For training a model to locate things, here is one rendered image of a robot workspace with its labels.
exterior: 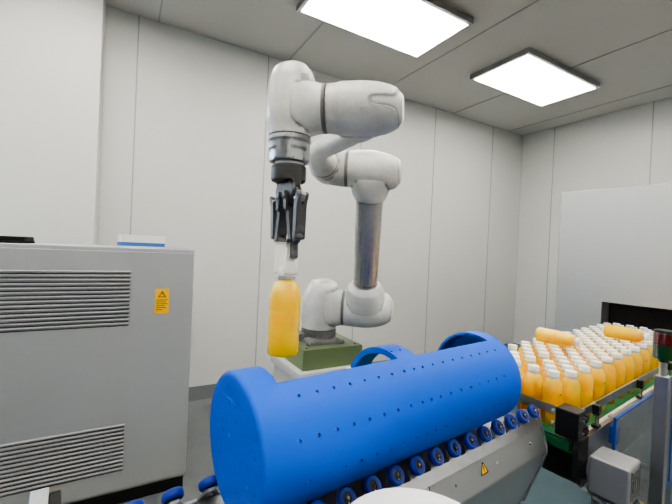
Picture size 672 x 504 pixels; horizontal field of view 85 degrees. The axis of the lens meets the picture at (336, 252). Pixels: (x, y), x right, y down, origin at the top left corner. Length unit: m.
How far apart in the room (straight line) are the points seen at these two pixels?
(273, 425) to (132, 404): 1.83
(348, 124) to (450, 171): 4.61
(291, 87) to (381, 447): 0.77
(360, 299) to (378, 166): 0.55
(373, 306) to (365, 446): 0.79
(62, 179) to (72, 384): 1.54
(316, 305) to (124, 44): 3.00
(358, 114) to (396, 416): 0.65
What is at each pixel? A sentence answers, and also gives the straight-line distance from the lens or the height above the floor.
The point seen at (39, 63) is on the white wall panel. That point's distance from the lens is 3.56.
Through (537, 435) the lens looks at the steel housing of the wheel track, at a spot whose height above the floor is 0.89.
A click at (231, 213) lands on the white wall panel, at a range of 3.72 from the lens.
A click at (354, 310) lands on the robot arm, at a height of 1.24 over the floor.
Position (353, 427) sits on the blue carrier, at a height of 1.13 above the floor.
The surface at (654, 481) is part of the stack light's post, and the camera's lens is 1.88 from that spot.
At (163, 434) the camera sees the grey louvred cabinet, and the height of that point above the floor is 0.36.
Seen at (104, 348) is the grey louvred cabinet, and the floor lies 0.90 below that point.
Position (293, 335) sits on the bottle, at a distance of 0.80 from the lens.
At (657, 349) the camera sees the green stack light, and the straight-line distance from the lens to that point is 1.74.
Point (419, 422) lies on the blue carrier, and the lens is 0.96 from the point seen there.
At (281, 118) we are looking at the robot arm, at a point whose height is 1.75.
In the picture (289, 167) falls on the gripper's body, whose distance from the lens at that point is 0.79.
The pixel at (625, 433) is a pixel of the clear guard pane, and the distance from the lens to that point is 1.83.
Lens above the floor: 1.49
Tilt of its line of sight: level
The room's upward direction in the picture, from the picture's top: 3 degrees clockwise
